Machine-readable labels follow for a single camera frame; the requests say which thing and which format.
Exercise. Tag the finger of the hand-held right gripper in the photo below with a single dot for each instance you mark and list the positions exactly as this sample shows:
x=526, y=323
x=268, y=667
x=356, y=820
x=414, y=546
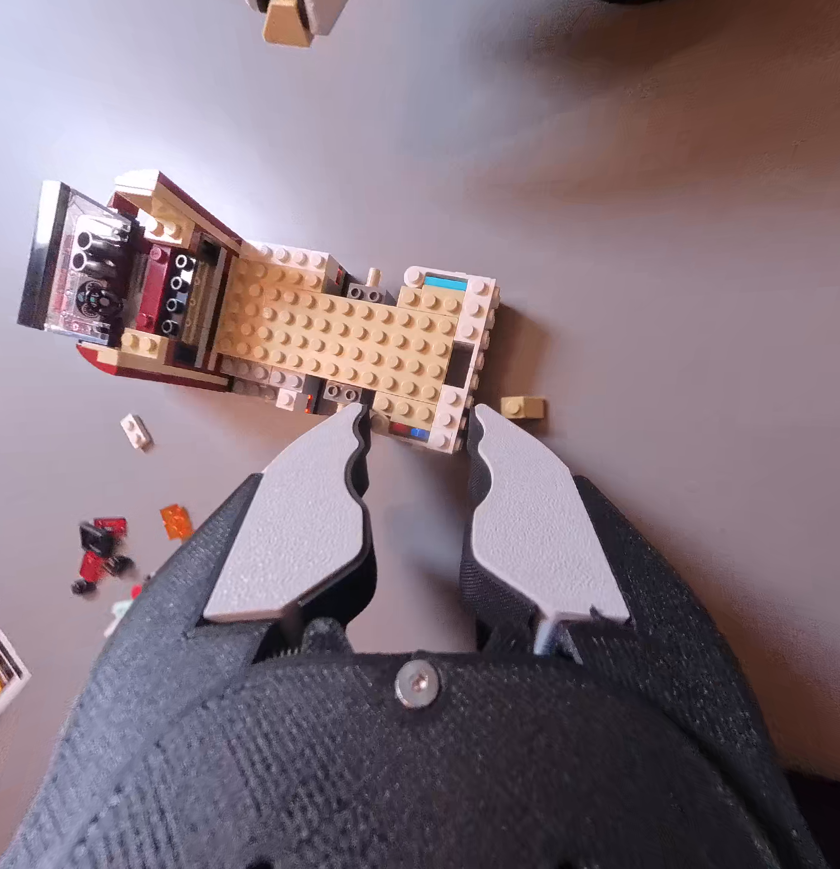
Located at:
x=325, y=13
x=256, y=4

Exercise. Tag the tan and dark red brick model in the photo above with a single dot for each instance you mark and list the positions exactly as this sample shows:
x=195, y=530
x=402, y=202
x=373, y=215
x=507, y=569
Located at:
x=325, y=326

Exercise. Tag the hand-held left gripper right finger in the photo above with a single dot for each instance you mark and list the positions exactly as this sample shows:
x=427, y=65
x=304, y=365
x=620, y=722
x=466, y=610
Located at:
x=542, y=543

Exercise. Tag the orange transparent studded brick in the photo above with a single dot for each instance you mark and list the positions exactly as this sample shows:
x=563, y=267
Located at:
x=177, y=521

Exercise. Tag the grey desk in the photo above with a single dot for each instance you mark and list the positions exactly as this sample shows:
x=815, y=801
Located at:
x=664, y=271

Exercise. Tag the tan slope brick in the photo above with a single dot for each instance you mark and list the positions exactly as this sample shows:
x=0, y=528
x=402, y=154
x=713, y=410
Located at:
x=287, y=27
x=522, y=407

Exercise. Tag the red and black brick piece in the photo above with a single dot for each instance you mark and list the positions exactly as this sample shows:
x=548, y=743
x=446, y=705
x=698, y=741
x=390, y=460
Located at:
x=97, y=550

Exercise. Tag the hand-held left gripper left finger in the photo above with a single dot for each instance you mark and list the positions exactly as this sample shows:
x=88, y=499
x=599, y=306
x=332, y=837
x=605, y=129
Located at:
x=298, y=536

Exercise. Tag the pile of small grey bricks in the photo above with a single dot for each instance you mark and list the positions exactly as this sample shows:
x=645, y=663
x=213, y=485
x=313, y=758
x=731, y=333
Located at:
x=121, y=607

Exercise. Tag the small white plate brick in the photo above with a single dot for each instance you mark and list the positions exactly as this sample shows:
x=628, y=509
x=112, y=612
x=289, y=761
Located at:
x=136, y=431

